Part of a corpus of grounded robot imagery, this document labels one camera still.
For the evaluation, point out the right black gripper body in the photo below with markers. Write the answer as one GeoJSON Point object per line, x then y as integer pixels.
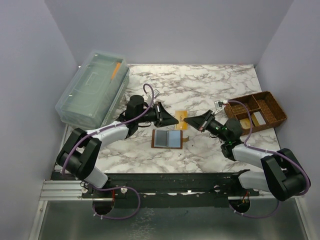
{"type": "Point", "coordinates": [215, 128]}

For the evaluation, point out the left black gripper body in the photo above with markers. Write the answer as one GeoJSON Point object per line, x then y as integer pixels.
{"type": "Point", "coordinates": [149, 116]}

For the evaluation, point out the gold VIP credit card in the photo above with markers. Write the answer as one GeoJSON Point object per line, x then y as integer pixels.
{"type": "Point", "coordinates": [180, 115]}

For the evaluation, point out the brown leather card holder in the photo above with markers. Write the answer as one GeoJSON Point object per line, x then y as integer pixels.
{"type": "Point", "coordinates": [168, 139]}

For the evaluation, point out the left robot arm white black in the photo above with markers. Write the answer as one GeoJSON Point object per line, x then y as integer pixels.
{"type": "Point", "coordinates": [79, 154]}

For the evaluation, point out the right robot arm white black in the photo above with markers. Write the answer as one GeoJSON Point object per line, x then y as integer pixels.
{"type": "Point", "coordinates": [281, 174]}

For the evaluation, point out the silver cards in tray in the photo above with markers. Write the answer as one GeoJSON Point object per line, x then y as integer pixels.
{"type": "Point", "coordinates": [257, 119]}

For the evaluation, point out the brown woven wicker tray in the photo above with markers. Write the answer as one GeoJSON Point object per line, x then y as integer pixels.
{"type": "Point", "coordinates": [263, 102]}

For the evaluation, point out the clear plastic storage box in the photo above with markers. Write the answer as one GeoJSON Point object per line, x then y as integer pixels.
{"type": "Point", "coordinates": [88, 97]}

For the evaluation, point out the orange pencil in box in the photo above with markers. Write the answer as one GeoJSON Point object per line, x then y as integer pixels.
{"type": "Point", "coordinates": [118, 65]}

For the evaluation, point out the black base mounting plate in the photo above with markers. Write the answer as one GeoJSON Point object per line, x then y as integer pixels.
{"type": "Point", "coordinates": [169, 190]}

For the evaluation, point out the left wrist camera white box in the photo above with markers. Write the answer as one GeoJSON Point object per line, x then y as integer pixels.
{"type": "Point", "coordinates": [156, 93]}

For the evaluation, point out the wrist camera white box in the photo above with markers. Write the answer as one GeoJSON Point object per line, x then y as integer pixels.
{"type": "Point", "coordinates": [220, 105]}
{"type": "Point", "coordinates": [156, 93]}

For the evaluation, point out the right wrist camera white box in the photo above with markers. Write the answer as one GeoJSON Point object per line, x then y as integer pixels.
{"type": "Point", "coordinates": [220, 105]}

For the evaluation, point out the aluminium rail frame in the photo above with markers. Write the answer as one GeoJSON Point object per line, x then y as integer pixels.
{"type": "Point", "coordinates": [63, 214]}

